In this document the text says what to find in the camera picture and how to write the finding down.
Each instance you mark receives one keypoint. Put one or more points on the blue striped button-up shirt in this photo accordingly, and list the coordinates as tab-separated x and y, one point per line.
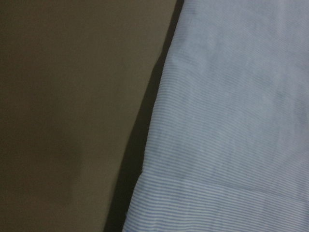
228	143

